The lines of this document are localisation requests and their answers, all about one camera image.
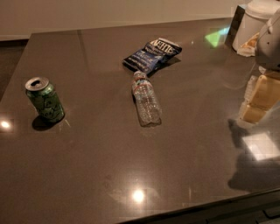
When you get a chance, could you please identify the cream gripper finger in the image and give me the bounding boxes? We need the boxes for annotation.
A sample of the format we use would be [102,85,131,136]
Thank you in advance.
[239,102,266,123]
[248,75,280,110]

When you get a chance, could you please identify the clear plastic water bottle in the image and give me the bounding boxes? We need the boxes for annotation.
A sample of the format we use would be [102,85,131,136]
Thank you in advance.
[131,71,162,127]

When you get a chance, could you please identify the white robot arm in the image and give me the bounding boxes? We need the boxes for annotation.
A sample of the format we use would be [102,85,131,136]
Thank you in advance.
[237,10,280,128]

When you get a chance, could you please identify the white lidded container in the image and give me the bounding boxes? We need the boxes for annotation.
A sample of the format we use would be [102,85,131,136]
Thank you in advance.
[232,0,280,57]

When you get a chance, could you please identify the dark box behind container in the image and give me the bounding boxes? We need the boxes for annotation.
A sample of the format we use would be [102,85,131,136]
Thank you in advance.
[225,4,247,47]

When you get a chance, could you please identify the blue chip bag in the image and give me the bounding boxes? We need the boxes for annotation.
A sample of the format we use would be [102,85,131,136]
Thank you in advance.
[122,38,182,74]

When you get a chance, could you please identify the green soda can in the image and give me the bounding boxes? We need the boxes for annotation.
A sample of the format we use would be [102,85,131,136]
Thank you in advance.
[25,77,65,123]

